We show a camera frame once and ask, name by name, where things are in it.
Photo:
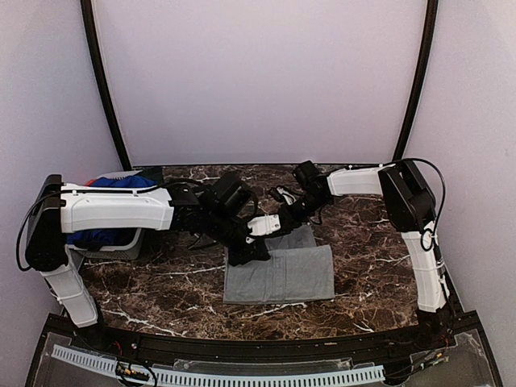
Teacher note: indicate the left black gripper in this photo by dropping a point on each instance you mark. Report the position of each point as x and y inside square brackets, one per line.
[259, 250]

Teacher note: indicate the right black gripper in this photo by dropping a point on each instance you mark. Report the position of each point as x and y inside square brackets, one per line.
[290, 219]

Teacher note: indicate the grey button shirt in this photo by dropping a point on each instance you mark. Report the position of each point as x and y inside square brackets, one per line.
[298, 270]

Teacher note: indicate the blue printed t-shirt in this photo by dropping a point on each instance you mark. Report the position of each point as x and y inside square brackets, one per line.
[94, 239]

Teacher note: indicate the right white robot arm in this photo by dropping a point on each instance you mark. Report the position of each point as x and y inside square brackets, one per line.
[410, 206]

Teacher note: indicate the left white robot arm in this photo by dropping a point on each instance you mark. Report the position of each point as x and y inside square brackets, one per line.
[178, 205]

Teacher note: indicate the grey laundry basket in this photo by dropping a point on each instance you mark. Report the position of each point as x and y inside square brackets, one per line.
[127, 252]

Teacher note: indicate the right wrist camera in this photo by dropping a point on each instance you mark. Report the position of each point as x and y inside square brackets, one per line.
[282, 195]

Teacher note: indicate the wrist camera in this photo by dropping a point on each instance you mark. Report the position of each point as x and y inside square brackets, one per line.
[262, 226]
[282, 195]

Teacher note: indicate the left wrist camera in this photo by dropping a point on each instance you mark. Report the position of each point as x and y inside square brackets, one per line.
[262, 226]

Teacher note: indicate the black curved front rail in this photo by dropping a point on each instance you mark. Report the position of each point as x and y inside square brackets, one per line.
[381, 347]

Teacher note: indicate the white slotted cable duct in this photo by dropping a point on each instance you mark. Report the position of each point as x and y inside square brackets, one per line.
[108, 366]

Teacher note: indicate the right black frame post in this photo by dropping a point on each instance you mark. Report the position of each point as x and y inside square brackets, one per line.
[419, 78]

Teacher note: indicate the black frame post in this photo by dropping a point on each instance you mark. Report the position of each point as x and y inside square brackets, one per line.
[91, 34]
[419, 78]

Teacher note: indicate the left black frame post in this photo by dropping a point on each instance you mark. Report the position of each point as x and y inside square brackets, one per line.
[91, 34]

